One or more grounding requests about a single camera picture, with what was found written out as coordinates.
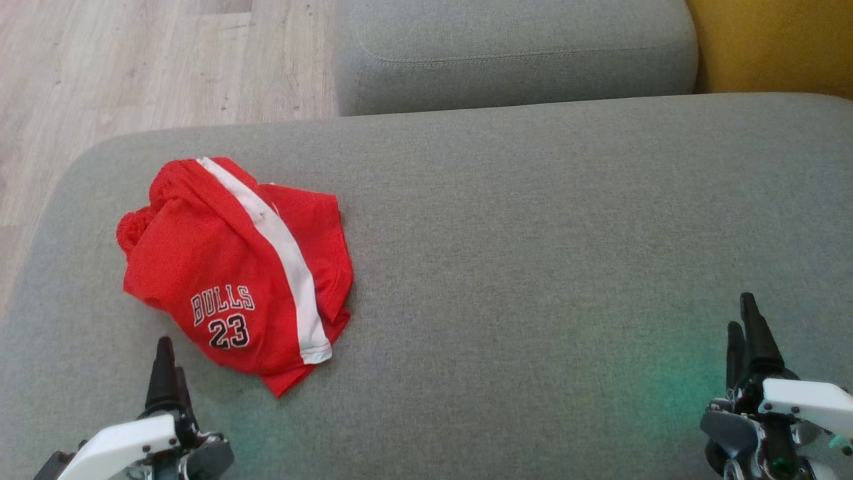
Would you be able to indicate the large grey sofa seat cushion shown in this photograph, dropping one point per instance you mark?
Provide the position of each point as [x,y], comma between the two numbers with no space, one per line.
[500,233]

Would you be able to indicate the narrow yellow sofa backrest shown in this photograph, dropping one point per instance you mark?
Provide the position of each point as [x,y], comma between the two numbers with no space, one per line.
[780,40]

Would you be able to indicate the red Bulls basketball shorts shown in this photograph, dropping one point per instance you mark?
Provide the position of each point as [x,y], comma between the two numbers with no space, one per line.
[220,266]

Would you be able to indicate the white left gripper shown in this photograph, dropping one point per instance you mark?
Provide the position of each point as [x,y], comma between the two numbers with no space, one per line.
[126,440]

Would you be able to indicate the grey sofa back cushion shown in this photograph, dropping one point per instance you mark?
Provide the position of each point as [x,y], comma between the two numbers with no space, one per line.
[513,40]

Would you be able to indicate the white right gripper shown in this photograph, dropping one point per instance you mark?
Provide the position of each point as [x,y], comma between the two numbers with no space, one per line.
[800,400]

